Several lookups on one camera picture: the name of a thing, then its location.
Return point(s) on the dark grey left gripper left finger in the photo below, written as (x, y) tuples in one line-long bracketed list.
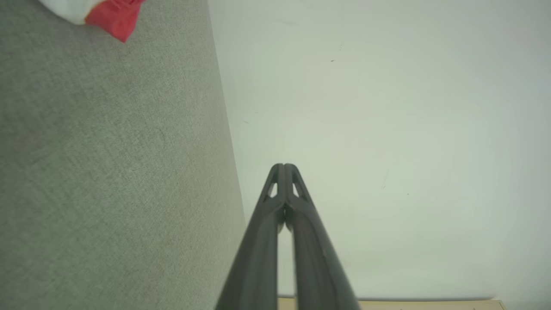
[(258, 258)]

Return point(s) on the red white jersey shirt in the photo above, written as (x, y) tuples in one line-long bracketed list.
[(114, 19)]

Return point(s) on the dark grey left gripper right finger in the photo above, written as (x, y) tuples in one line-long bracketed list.
[(314, 267)]

